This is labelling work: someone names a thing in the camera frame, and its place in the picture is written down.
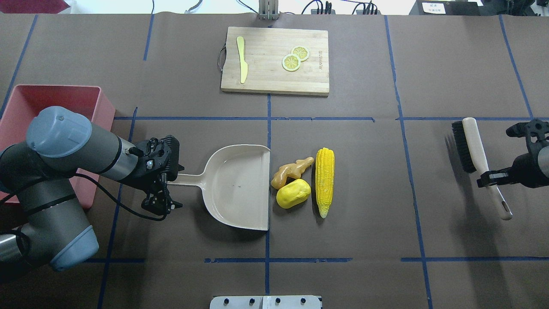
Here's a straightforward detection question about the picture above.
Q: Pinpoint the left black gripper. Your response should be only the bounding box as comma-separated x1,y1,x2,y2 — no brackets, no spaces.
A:
129,135,184,215

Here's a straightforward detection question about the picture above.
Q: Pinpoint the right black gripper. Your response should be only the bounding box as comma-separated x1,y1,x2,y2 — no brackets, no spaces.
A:
477,146,549,188

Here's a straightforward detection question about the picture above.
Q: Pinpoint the beige black hand brush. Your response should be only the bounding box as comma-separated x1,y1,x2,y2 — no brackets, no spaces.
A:
451,117,513,220

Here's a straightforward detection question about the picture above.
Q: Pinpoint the beige plastic dustpan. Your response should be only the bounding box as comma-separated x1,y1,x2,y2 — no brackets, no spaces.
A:
168,144,270,231

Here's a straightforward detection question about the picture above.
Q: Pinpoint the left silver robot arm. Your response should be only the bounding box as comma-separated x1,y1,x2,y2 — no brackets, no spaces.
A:
1,106,184,283

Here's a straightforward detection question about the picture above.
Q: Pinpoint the pink plastic bin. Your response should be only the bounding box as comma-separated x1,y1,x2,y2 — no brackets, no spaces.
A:
1,85,135,215

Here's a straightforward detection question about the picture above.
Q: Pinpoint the yellow toy potato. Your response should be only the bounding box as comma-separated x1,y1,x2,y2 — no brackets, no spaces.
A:
276,179,311,209

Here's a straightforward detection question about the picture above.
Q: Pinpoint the brown toy ginger root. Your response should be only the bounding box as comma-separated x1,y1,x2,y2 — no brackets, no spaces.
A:
271,157,314,190

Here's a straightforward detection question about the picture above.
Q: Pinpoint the yellow plastic knife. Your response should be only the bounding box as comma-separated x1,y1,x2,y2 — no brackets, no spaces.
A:
236,36,248,84

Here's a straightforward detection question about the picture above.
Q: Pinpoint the yellow toy corn cob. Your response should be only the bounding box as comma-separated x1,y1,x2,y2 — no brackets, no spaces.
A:
314,148,335,219

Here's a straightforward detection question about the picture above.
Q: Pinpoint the wooden cutting board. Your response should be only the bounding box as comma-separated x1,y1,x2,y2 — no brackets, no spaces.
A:
221,26,330,97

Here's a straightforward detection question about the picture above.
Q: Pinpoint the black power box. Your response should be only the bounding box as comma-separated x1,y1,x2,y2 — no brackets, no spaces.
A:
408,0,480,16

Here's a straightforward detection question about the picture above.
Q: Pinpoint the lemon slice near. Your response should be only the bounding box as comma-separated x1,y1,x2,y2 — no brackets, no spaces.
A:
281,54,302,72

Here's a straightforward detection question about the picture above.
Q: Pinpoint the lemon slice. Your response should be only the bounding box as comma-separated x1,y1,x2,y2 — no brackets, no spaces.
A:
291,45,310,61
281,54,302,72

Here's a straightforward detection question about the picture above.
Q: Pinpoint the lemon slice far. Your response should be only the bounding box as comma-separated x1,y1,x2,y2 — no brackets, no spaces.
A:
291,45,310,61

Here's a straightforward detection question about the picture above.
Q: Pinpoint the pink cloth on stand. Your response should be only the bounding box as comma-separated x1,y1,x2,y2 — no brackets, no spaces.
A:
0,0,70,14

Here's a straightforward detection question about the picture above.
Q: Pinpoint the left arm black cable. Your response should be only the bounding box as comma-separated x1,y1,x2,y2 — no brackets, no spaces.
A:
0,172,168,258

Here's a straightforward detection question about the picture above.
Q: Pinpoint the white camera support pole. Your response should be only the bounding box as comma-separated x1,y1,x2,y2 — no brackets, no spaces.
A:
209,295,323,309

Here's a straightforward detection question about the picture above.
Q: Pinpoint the silver metal frame post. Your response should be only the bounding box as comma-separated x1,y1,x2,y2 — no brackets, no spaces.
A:
257,0,280,20

